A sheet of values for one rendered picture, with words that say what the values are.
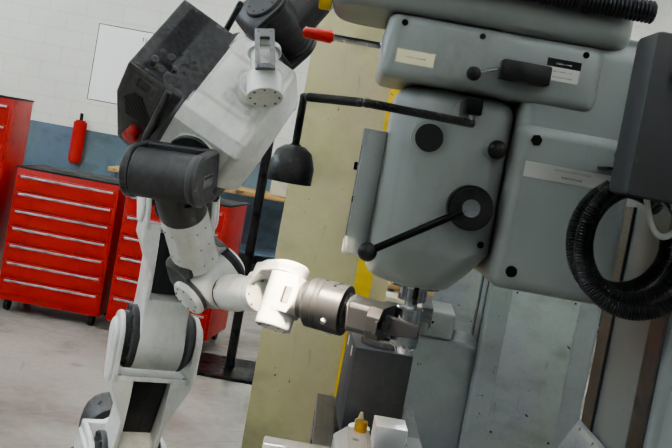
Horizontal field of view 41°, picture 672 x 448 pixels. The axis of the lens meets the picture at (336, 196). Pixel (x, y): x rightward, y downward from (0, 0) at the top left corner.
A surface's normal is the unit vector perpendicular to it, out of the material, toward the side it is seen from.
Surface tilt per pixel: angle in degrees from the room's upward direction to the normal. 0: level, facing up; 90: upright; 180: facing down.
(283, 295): 69
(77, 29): 90
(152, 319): 81
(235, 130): 58
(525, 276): 90
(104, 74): 90
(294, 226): 90
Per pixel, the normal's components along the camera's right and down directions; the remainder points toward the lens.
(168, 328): 0.40, -0.04
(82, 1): 0.00, 0.05
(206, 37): 0.41, -0.42
